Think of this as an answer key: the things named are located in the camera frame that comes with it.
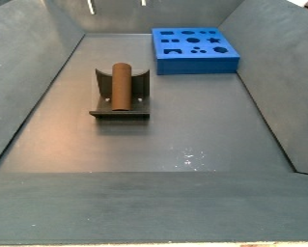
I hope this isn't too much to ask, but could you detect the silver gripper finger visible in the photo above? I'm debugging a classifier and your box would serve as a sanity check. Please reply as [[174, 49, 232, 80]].
[[140, 0, 147, 7], [87, 0, 96, 15]]

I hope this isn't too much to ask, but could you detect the brown wooden cylinder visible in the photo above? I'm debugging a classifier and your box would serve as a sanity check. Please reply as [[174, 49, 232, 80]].
[[112, 63, 132, 111]]

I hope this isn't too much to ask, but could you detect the blue foam shape-sorting block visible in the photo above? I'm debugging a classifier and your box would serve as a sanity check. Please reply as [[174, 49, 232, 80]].
[[152, 27, 240, 75]]

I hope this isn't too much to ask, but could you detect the dark grey curved cradle stand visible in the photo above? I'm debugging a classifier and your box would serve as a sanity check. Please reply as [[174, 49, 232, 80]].
[[90, 69, 150, 119]]

